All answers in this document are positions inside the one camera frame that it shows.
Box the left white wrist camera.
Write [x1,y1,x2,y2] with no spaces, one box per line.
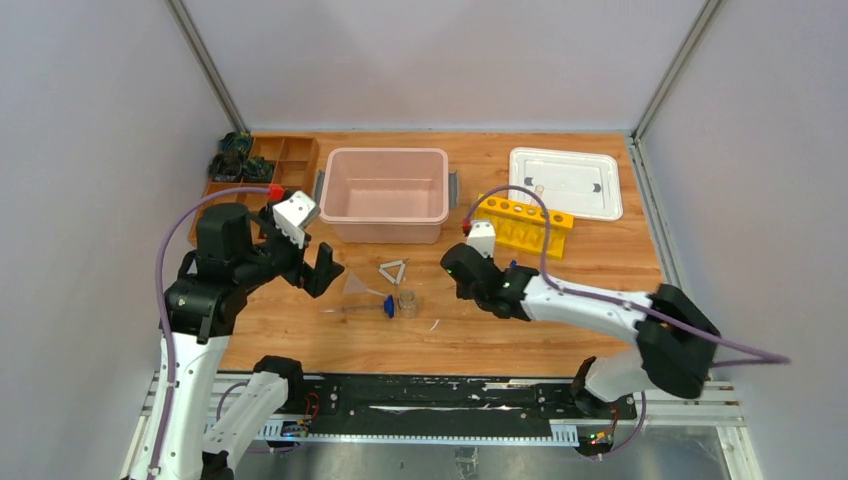
[271,191,320,249]

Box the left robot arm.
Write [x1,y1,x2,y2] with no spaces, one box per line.
[128,192,344,479]

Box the small glass jar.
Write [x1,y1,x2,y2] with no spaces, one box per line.
[397,290,419,318]

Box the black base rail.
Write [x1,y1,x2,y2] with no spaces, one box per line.
[277,373,637,439]

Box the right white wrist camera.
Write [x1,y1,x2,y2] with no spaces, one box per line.
[466,220,496,259]

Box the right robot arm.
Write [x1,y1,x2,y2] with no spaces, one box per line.
[440,244,720,418]

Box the clear plastic funnel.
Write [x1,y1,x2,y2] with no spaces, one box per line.
[342,272,387,298]

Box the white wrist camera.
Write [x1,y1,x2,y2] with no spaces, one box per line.
[466,220,496,259]
[271,191,320,249]

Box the pink plastic bin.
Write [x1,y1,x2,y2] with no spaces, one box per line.
[319,147,452,244]

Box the yellow test tube rack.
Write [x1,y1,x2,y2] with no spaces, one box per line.
[472,196,574,260]

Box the white plastic lid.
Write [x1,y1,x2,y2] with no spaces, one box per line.
[509,147,624,222]

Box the clay pipe triangle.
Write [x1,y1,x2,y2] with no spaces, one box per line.
[378,259,408,286]

